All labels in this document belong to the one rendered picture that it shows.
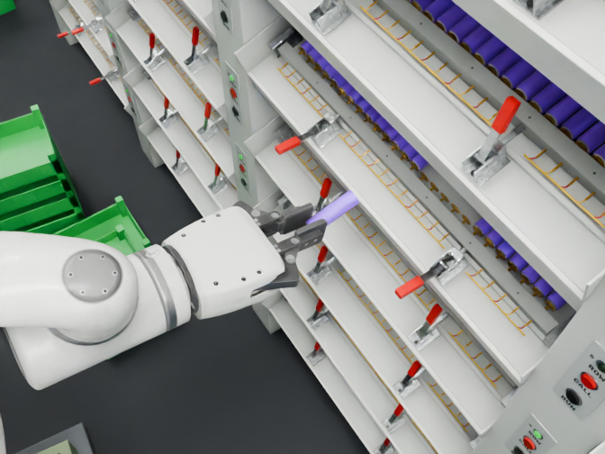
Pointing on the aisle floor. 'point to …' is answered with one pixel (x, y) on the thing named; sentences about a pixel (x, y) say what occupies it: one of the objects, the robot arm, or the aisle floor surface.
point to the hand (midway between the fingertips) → (302, 227)
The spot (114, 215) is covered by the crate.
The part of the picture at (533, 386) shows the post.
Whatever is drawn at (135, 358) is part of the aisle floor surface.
